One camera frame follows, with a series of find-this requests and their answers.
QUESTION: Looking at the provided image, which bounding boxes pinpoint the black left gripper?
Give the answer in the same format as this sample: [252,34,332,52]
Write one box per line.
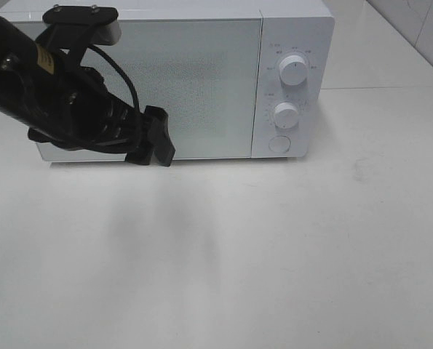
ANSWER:
[0,47,175,167]

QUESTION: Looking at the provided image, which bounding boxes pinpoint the round white door button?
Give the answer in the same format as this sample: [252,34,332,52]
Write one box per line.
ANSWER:
[269,136,291,153]

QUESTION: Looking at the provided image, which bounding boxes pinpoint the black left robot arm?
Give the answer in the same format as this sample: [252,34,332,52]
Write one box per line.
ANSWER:
[0,6,175,167]

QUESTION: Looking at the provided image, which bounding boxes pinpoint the white microwave oven body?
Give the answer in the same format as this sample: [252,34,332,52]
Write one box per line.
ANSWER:
[0,1,335,162]

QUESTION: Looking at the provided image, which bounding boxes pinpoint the lower white timer knob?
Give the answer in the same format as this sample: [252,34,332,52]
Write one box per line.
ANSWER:
[273,102,300,129]

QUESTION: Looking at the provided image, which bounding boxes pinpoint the upper white power knob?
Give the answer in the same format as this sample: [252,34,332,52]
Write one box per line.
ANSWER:
[279,52,308,86]

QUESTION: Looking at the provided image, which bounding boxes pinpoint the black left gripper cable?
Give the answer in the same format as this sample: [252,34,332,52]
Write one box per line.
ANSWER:
[87,44,141,113]

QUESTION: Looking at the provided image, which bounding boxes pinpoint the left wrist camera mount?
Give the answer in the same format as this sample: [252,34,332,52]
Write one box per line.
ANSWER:
[35,5,122,71]

